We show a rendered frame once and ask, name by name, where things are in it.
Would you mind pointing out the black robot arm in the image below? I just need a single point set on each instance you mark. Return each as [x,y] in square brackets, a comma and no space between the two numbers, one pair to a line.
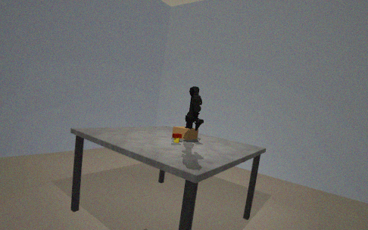
[194,104]

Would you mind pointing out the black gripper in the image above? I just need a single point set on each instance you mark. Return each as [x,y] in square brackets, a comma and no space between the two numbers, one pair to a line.
[198,121]

